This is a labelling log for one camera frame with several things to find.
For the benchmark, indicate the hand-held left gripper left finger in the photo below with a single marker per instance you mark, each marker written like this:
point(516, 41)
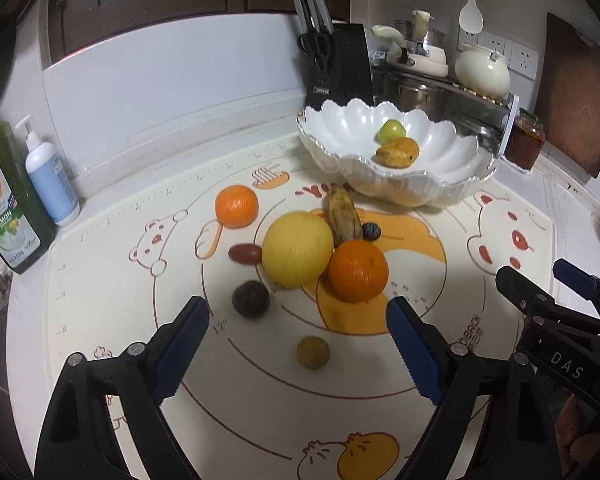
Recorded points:
point(180, 355)

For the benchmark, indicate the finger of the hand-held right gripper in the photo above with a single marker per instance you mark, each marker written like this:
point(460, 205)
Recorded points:
point(517, 287)
point(575, 280)

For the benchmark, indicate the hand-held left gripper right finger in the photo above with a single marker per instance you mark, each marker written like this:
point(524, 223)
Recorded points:
point(415, 355)

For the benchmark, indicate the dark purple passion fruit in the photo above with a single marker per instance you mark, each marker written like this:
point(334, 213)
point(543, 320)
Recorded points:
point(250, 299)

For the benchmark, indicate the small brown longan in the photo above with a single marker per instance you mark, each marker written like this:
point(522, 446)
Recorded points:
point(313, 352)

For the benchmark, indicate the orange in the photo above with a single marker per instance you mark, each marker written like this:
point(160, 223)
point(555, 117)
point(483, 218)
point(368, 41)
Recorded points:
point(358, 270)

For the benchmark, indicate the red grape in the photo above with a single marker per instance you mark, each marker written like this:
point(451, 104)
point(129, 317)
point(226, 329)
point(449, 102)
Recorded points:
point(245, 253)

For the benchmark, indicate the blueberry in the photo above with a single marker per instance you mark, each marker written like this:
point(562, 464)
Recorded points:
point(371, 231)

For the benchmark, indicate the white scalloped bowl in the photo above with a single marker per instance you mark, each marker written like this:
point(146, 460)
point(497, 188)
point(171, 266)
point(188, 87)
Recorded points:
point(430, 180)

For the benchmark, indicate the large yellow melon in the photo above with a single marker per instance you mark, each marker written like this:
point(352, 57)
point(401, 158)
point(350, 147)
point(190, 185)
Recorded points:
point(297, 250)

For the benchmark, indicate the brown spotted banana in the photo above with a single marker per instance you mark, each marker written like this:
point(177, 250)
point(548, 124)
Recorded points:
point(345, 212)

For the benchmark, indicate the small tangerine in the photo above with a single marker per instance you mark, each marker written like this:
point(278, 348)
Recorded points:
point(236, 206)

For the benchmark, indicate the person's right hand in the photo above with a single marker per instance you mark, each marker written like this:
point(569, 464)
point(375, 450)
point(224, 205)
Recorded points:
point(567, 425)

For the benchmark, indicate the printed silicone baking mat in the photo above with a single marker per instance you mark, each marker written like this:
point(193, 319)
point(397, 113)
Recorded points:
point(260, 410)

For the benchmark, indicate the glass jar of chili sauce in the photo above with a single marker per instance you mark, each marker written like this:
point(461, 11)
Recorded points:
point(525, 140)

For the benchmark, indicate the grey kitchen shelf rack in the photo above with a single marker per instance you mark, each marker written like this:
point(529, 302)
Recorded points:
point(507, 125)

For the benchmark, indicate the glass pot lid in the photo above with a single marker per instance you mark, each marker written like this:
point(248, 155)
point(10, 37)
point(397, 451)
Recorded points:
point(477, 127)

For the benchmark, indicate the yellow mango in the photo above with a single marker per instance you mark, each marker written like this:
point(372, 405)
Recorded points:
point(397, 153)

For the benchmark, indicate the brown wooden cutting board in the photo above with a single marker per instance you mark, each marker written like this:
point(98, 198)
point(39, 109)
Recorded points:
point(580, 100)

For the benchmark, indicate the wooden trivet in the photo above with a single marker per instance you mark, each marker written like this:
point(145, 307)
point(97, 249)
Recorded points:
point(480, 95)

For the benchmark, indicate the green round fruit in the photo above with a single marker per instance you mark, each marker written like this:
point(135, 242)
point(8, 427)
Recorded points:
point(392, 131)

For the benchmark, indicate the white pump bottle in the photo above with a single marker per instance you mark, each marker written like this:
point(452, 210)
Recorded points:
point(50, 185)

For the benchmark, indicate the cream round lidded pot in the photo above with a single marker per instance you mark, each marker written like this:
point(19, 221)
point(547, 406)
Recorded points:
point(482, 72)

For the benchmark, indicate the large steel stockpot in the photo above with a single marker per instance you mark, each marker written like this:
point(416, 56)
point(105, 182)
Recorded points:
point(415, 95)

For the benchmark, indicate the green dish soap bottle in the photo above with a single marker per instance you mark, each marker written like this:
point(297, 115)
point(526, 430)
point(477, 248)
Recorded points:
point(10, 200)

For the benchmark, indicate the cream frying pan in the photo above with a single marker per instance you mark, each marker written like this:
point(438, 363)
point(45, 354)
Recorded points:
point(420, 69)

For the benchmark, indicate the white plastic basket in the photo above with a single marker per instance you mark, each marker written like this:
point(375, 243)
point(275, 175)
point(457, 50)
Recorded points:
point(379, 55)

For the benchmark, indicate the black knife block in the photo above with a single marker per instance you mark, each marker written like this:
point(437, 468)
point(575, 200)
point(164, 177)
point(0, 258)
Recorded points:
point(345, 70)

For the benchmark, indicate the white rice paddle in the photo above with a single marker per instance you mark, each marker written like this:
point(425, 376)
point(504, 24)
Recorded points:
point(471, 12)

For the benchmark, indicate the cream saucepan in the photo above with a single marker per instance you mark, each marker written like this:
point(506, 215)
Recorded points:
point(390, 34)

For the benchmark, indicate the black kitchen scissors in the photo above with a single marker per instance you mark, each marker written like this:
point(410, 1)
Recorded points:
point(317, 47)

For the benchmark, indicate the white wall outlet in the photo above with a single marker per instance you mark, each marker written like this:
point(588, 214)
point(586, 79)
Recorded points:
point(467, 40)
point(524, 60)
point(497, 44)

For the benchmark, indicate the dark wooden window frame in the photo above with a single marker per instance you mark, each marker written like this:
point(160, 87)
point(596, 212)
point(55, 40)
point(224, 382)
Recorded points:
point(180, 0)

